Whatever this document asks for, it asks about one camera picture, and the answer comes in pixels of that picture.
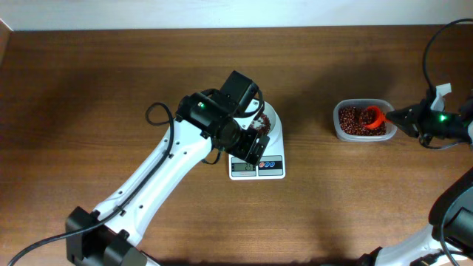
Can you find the orange plastic measuring scoop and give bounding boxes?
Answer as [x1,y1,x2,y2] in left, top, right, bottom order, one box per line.
[359,106,389,130]

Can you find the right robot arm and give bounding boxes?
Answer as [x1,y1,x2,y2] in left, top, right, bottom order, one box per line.
[356,87,472,266]

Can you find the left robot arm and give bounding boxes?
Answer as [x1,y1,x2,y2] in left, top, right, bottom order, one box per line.
[66,71,269,266]

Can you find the red beans in bowl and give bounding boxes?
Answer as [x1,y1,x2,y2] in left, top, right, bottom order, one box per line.
[250,114,271,135]

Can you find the white round bowl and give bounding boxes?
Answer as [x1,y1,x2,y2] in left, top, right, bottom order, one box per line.
[257,102,276,135]

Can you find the white digital kitchen scale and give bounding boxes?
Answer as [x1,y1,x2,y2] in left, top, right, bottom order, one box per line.
[228,113,286,180]

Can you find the clear plastic container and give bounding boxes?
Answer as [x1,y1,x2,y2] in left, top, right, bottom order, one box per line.
[333,99,397,143]

